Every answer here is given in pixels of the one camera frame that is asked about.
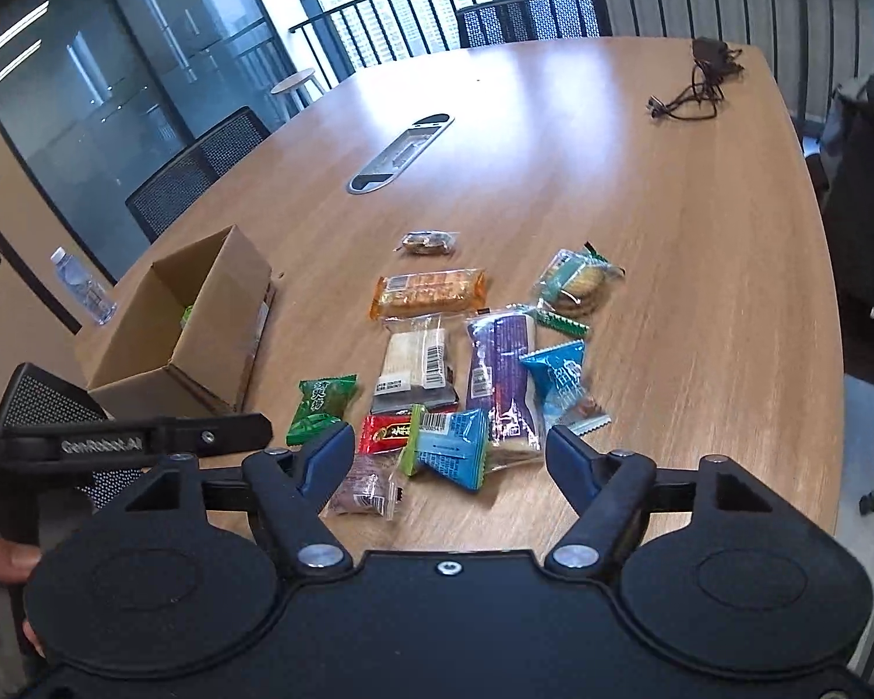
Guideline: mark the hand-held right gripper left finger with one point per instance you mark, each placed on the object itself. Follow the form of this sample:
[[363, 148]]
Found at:
[[326, 455]]

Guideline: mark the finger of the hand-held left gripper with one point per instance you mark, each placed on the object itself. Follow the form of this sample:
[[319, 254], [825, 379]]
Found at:
[[218, 435]]

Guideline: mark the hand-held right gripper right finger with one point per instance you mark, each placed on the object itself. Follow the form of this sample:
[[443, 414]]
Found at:
[[574, 467]]

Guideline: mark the pink brown snack packet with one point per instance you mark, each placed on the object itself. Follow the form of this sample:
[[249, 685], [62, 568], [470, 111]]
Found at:
[[360, 491]]

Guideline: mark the dark green snack packet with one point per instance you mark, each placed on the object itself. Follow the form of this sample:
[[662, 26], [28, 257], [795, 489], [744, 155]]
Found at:
[[320, 404]]

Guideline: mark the red snack packet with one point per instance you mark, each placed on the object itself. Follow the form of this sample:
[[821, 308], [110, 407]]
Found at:
[[382, 435]]

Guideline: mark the blue snack packet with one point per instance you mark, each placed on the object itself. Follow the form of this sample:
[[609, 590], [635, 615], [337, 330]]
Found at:
[[557, 375], [455, 455]]

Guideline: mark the brown cardboard box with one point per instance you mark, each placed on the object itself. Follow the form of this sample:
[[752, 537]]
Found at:
[[218, 320]]

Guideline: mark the purple snack packet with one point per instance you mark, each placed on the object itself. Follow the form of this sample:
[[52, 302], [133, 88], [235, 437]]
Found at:
[[502, 371]]

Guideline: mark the clear biscuit packet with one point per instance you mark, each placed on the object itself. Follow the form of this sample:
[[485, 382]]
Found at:
[[408, 357]]

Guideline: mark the small green stick packet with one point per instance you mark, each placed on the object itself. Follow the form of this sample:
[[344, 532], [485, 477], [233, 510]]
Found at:
[[562, 322]]

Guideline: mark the green clear cookie packet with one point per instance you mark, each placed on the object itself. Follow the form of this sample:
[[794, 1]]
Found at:
[[579, 284]]

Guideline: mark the orange biscuit packet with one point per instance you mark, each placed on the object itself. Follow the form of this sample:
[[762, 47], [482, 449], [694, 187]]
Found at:
[[430, 290]]

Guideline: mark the small clear nut packet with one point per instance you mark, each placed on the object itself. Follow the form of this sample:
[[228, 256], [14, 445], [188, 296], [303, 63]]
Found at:
[[428, 242]]

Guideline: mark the person's left hand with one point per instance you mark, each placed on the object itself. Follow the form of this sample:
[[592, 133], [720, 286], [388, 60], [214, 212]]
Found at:
[[4, 559]]

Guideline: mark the black mesh office chair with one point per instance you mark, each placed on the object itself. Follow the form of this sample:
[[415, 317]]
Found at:
[[175, 189], [524, 22], [44, 400]]

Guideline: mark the light green snack packet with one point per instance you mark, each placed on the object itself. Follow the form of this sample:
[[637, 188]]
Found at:
[[187, 317]]

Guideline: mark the clear water bottle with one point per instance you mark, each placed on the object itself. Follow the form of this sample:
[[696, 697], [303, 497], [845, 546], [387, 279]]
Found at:
[[80, 284]]

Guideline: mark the round wooden stool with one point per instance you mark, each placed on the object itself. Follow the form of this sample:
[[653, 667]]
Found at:
[[295, 80]]

